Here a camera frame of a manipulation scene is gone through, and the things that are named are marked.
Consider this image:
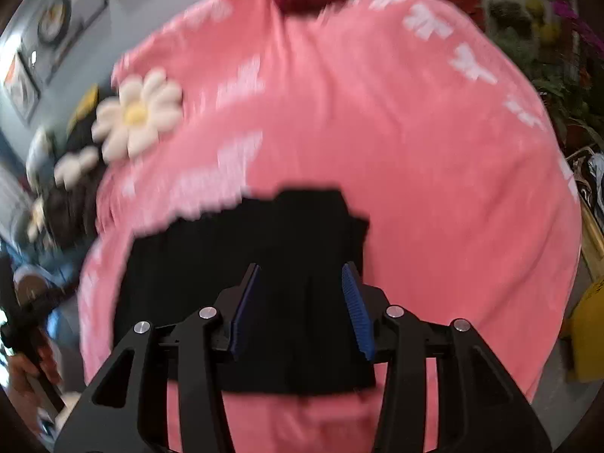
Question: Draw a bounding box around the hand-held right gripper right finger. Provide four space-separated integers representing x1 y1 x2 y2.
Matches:
340 261 553 453

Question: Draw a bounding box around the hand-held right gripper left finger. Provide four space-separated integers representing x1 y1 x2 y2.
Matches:
54 263 263 453

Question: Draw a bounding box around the black shirt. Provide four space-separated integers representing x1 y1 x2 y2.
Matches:
113 188 378 397

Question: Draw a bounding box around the person's left hand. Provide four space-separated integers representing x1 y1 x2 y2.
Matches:
7 340 62 404

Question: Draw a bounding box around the blue cloth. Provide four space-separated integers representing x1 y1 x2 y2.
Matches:
0 240 82 341

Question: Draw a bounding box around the brown puffer jacket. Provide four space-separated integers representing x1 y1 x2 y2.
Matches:
42 184 101 248

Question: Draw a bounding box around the pink printed blanket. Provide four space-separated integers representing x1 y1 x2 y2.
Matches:
78 0 583 453

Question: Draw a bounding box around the black and yellow cushion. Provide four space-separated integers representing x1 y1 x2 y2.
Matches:
66 84 101 152

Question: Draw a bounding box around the large white daisy cushion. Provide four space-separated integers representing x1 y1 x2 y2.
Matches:
92 68 185 163

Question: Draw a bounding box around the yellow object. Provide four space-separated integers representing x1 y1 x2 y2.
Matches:
564 278 604 384

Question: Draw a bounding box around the small framed picture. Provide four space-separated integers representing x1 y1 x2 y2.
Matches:
2 52 42 122

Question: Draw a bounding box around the green potted plant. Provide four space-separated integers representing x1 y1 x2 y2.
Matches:
491 23 604 148

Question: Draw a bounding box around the framed plate picture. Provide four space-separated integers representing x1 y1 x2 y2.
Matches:
28 0 110 86

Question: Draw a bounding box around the purple orchid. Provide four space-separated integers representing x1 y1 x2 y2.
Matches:
552 0 604 57

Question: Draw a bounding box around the golden frame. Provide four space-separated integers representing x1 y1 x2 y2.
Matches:
578 203 604 285

